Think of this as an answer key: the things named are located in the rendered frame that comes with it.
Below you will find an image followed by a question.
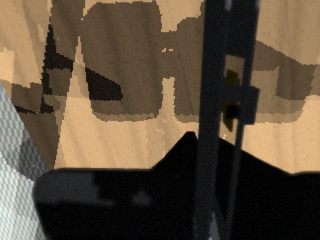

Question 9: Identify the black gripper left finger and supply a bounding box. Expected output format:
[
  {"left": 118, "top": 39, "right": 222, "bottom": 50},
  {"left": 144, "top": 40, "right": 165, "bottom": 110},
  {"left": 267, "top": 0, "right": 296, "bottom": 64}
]
[{"left": 31, "top": 131, "right": 198, "bottom": 240}]

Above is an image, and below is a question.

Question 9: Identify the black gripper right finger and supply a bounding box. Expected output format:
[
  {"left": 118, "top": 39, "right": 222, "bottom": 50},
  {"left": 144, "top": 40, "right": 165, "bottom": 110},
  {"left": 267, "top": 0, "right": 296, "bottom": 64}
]
[{"left": 215, "top": 137, "right": 320, "bottom": 240}]

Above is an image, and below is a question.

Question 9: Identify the light brown wooden board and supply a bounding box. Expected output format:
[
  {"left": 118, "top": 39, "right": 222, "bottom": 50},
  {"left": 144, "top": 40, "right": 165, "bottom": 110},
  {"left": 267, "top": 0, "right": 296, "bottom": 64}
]
[{"left": 0, "top": 0, "right": 320, "bottom": 174}]

